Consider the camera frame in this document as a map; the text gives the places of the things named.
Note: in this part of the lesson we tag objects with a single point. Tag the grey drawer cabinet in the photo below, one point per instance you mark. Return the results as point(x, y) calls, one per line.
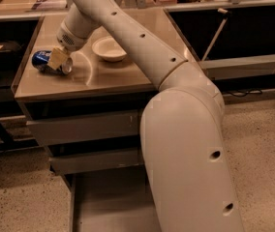
point(93, 86)

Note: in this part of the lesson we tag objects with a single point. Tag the grey top drawer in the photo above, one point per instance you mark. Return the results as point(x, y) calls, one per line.
point(85, 128)

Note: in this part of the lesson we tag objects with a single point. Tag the black bag on shelf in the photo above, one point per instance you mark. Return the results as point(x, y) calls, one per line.
point(10, 53)

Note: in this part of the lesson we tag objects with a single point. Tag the white paper bowl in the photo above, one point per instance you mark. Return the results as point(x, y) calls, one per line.
point(108, 49)

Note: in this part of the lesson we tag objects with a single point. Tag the grey middle drawer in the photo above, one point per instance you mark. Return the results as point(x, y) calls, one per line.
point(95, 161)

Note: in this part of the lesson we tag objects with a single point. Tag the blue pepsi can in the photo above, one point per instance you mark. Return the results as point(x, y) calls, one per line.
point(40, 62)

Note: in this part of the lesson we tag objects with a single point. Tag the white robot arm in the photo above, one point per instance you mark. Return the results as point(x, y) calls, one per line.
point(180, 128)

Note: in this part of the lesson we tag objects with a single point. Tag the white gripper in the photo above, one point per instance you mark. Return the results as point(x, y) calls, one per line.
point(69, 40)

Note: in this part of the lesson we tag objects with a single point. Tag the grey low shelf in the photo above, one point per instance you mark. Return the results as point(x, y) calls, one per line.
point(223, 69)

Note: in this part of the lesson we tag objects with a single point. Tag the grey open bottom drawer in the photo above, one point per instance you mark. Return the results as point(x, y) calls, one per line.
point(114, 200)

